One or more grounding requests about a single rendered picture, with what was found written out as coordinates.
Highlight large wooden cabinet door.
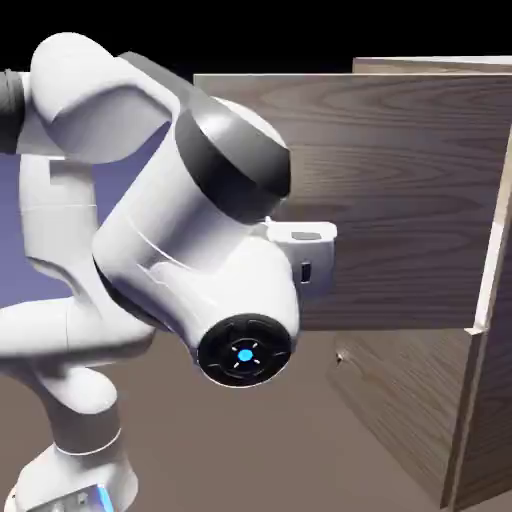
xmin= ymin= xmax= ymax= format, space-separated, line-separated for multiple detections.
xmin=193 ymin=73 xmax=512 ymax=332

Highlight small wooden cabinet door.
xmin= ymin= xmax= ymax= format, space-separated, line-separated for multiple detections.
xmin=326 ymin=330 xmax=474 ymax=510

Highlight wooden cabinet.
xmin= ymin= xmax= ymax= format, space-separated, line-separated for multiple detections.
xmin=352 ymin=55 xmax=512 ymax=512

